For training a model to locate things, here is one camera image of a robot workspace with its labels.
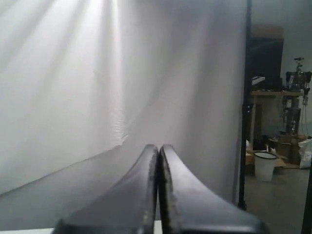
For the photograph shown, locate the tripod with equipment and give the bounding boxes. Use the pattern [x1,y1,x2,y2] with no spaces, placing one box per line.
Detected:
[283,57,312,136]

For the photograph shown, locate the white plastic bag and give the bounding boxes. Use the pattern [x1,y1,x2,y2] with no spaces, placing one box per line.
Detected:
[298,139,312,169]

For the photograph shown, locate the white backdrop cloth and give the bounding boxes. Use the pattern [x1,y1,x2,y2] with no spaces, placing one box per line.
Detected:
[0,0,248,231]

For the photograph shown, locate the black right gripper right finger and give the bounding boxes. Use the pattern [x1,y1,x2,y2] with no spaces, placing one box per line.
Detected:
[158,145,266,234]

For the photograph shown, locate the wooden workbench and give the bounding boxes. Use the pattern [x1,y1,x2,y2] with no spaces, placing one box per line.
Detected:
[249,90,304,150]

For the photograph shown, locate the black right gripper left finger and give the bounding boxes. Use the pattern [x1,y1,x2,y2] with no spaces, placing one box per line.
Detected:
[55,144,158,234]

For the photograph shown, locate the white plastic bucket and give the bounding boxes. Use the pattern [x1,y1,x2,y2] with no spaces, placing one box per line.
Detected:
[254,152,277,182]

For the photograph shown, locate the cardboard box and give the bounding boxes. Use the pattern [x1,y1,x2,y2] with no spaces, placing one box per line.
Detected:
[245,135,300,175]

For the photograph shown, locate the black backdrop stand pole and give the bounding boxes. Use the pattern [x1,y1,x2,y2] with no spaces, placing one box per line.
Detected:
[238,0,252,211]

